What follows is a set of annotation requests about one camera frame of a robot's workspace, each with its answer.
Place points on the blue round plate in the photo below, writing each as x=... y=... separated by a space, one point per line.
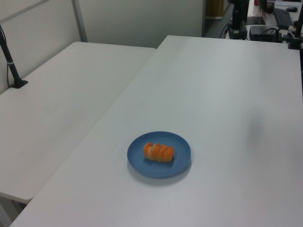
x=161 y=170

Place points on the black camera pole with base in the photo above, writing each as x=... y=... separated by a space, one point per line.
x=11 y=68

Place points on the black electronics box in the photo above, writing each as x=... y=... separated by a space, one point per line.
x=262 y=33

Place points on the orange-brown bread roll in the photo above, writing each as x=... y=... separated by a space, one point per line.
x=158 y=153

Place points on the black keyboard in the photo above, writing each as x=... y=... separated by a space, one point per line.
x=283 y=17

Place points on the wooden yellow door panel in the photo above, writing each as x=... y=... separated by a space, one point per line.
x=214 y=8

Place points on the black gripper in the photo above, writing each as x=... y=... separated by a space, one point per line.
x=237 y=14

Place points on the black clamp stand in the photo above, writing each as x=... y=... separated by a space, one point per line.
x=295 y=35

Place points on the black computer mouse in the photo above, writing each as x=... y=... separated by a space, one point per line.
x=291 y=9

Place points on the black flat pad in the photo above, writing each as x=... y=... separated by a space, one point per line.
x=256 y=20

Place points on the white side table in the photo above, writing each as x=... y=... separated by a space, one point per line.
x=59 y=99

